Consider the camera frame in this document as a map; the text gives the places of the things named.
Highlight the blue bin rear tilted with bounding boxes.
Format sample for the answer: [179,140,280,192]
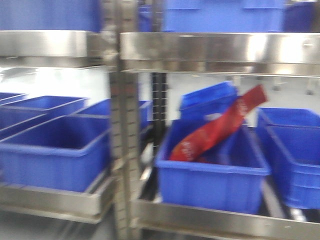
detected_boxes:
[179,81,238,120]

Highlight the blue bin with red bag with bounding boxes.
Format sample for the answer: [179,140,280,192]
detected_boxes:
[155,119,271,214]

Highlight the blue bin front left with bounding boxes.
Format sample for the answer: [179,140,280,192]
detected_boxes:
[0,116,111,192]

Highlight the blue bin rear left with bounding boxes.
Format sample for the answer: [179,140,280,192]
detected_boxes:
[0,95,89,118]

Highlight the blue bin right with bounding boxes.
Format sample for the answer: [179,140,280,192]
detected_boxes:
[255,107,320,210]

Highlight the red printed paper bag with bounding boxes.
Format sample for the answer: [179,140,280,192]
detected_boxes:
[169,84,268,162]

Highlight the stainless steel lower right shelf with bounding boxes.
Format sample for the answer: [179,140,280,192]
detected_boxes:
[131,199,320,240]

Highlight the large blue crate upper shelf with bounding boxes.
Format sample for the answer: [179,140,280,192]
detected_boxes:
[162,0,286,33]

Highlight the perforated steel rack upright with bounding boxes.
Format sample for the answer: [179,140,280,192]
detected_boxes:
[102,0,141,240]

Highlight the stainless steel lower left shelf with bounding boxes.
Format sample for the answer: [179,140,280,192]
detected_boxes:
[0,172,115,225]

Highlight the blue crate upper left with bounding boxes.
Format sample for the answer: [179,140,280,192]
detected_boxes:
[0,0,103,33]

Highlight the stainless steel upper left shelf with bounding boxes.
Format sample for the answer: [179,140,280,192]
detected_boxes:
[0,30,119,70]

